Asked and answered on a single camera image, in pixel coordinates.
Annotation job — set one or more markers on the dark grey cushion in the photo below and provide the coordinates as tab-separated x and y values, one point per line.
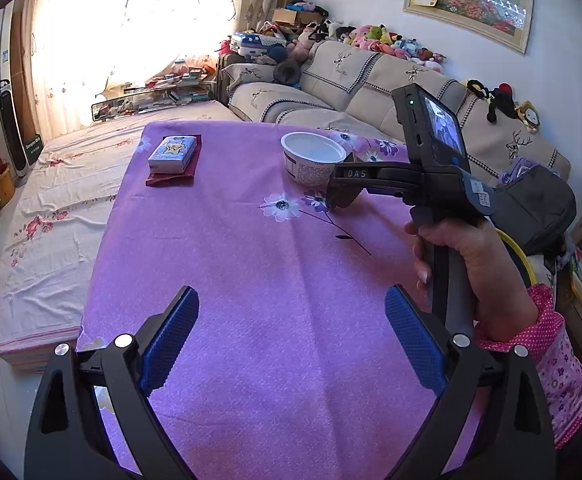
288	74

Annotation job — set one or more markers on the cardboard box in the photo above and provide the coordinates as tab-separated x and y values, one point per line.
288	17

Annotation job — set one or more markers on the blue tissue packet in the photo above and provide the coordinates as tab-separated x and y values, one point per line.
171	152

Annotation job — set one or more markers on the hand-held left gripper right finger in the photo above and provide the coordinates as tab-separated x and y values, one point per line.
413	340

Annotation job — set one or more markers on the row of plush toys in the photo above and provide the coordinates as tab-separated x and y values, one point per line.
386	42

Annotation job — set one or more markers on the black red plush toy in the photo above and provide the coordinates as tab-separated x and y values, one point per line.
496	100

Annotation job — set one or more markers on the white tower fan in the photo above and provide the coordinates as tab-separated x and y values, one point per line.
13	130

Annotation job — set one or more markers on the blue bin with yellow rim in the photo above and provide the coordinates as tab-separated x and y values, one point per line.
518	257

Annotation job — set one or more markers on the blue starred storage box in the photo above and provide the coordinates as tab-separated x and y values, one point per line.
251	44

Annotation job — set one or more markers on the grey backpack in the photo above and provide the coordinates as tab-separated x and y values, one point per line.
536	210

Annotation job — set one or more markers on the sheer white curtain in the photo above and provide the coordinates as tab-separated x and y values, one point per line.
136	30

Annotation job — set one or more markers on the purple floral tablecloth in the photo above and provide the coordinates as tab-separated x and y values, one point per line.
246	285

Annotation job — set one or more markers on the person's right forearm pink sleeve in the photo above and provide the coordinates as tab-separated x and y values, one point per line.
556	360

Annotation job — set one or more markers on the purple cloth bag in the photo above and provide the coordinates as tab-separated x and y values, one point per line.
517	169

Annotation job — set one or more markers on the yellow white plush toy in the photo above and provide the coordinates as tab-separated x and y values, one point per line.
528	116

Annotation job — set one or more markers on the cluttered glass table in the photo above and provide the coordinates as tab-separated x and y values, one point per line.
156	97

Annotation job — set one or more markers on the dark red cloth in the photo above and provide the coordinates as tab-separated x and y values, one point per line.
171	179

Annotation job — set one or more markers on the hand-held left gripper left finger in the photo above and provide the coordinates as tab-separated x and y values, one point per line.
171	340

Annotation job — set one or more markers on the small green sign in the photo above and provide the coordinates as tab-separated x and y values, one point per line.
34	148

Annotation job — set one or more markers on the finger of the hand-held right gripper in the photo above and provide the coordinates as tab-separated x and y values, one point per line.
343	196

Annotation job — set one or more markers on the person's right hand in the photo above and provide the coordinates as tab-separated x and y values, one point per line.
491	280

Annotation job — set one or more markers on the floral sheet mattress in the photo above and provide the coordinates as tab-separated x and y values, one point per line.
61	210

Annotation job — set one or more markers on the white round cup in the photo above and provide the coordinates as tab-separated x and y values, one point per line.
311	157

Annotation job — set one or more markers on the beige sofa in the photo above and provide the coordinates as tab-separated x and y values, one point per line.
361	90

